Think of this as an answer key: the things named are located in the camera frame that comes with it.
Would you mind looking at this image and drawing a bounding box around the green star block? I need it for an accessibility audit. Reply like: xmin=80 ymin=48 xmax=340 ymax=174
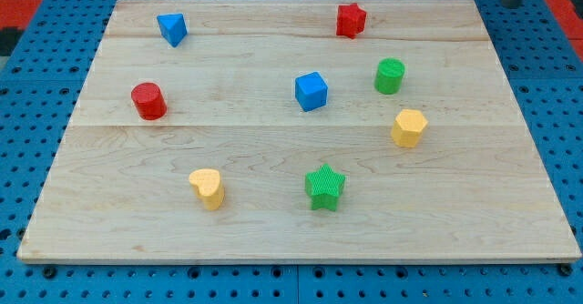
xmin=304 ymin=164 xmax=345 ymax=211

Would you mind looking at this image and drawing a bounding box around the red star block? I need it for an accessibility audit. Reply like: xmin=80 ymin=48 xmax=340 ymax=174
xmin=336 ymin=3 xmax=367 ymax=39

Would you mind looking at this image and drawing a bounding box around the blue cube block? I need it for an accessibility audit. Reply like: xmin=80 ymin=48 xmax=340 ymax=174
xmin=295 ymin=72 xmax=328 ymax=112

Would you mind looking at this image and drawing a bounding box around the light wooden board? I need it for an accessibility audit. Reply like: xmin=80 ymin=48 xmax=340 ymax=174
xmin=17 ymin=0 xmax=581 ymax=265

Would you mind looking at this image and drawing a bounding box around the yellow heart block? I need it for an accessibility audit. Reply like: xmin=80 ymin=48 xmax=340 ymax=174
xmin=189 ymin=168 xmax=225 ymax=210

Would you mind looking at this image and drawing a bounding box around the green cylinder block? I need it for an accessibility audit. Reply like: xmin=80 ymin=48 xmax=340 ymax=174
xmin=374 ymin=57 xmax=405 ymax=95

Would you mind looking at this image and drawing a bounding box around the yellow hexagon block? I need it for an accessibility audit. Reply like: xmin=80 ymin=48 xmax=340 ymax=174
xmin=391 ymin=109 xmax=428 ymax=148

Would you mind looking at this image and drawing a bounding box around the red cylinder block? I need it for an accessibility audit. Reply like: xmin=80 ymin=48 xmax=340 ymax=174
xmin=130 ymin=82 xmax=168 ymax=120

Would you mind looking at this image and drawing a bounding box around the blue triangle block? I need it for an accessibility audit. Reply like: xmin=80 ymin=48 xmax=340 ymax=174
xmin=157 ymin=14 xmax=188 ymax=47

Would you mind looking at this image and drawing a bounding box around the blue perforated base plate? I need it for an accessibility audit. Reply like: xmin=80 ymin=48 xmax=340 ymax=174
xmin=1 ymin=0 xmax=582 ymax=303

